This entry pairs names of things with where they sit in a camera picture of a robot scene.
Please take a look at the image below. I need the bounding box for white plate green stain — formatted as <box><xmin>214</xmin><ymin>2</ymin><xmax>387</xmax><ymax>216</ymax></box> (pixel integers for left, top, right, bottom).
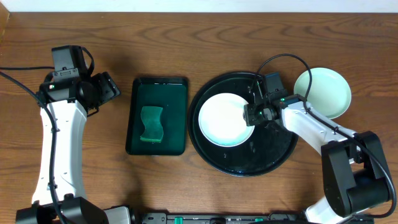
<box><xmin>198</xmin><ymin>93</ymin><xmax>255</xmax><ymax>147</ymax></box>

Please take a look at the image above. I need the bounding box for green scrubbing sponge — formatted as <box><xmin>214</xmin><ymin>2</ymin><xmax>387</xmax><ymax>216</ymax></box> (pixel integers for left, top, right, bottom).
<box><xmin>140</xmin><ymin>106</ymin><xmax>164</xmax><ymax>143</ymax></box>

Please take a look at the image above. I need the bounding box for pale green plate front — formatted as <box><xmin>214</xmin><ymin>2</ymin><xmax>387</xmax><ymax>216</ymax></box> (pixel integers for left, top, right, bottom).
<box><xmin>293</xmin><ymin>67</ymin><xmax>353</xmax><ymax>118</ymax></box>

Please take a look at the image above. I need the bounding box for pale green plate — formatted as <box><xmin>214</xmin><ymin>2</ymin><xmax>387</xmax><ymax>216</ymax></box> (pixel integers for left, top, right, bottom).
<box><xmin>308</xmin><ymin>92</ymin><xmax>352</xmax><ymax>119</ymax></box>
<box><xmin>293</xmin><ymin>67</ymin><xmax>353</xmax><ymax>118</ymax></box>

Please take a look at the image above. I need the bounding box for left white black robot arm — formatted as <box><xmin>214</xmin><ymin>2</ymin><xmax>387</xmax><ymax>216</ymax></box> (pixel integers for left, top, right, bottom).
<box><xmin>16</xmin><ymin>72</ymin><xmax>130</xmax><ymax>223</ymax></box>

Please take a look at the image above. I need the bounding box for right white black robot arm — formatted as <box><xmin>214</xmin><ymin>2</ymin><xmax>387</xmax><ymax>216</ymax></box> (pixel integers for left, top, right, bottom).
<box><xmin>243</xmin><ymin>95</ymin><xmax>397</xmax><ymax>223</ymax></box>

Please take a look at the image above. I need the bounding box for round black serving tray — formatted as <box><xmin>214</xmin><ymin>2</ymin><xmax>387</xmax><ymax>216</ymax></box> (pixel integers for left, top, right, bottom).
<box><xmin>188</xmin><ymin>72</ymin><xmax>298</xmax><ymax>176</ymax></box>

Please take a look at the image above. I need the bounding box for black rectangular water tray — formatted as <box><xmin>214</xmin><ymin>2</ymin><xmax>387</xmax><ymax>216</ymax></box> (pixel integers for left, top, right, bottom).
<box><xmin>125</xmin><ymin>77</ymin><xmax>188</xmax><ymax>156</ymax></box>

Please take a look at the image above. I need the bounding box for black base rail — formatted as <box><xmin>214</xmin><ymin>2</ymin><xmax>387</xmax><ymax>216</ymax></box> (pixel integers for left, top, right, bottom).
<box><xmin>102</xmin><ymin>211</ymin><xmax>376</xmax><ymax>224</ymax></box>

